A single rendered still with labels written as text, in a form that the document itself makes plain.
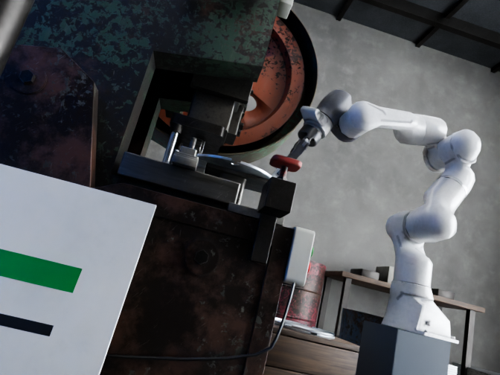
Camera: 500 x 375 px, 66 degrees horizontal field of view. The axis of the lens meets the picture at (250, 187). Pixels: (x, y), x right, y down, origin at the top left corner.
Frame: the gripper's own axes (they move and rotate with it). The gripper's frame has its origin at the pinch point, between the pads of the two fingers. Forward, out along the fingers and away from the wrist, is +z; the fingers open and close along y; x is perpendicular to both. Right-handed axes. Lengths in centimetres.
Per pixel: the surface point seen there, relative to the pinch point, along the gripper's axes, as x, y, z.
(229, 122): 21.9, -6.5, -0.9
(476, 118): -186, 319, -375
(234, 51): 32.7, -18.7, -13.3
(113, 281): 14, -31, 52
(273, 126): 12.2, 33.1, -28.2
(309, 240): -14.3, -27.7, 17.7
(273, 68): 29, 37, -52
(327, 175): -68, 326, -166
